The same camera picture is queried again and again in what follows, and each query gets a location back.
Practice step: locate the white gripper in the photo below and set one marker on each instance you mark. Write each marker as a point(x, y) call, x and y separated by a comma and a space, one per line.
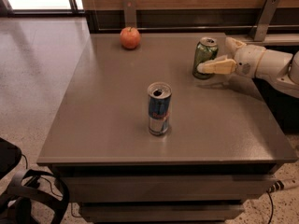
point(249, 60)

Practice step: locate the green soda can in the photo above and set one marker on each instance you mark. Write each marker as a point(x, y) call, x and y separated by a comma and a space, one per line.
point(206, 49)

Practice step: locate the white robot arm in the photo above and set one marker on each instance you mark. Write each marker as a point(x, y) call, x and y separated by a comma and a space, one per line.
point(279, 69)

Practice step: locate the blue silver energy drink can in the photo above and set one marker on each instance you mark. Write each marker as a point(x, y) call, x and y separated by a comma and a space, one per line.
point(159, 107)

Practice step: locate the grey drawer cabinet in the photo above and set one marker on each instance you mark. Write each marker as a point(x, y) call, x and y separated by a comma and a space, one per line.
point(222, 147)

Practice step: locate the red orange apple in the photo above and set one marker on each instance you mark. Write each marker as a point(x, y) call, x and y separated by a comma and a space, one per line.
point(130, 37)

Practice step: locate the white power strip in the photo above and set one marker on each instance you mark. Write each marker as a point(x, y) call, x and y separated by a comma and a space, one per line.
point(283, 184)

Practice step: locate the right metal bracket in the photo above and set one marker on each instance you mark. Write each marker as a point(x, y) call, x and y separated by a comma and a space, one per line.
point(259, 30)

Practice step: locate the metal bracket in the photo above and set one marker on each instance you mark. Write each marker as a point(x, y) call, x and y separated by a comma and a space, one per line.
point(129, 12)
point(259, 30)

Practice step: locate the left metal bracket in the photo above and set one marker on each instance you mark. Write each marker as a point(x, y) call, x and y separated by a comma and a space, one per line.
point(129, 12)

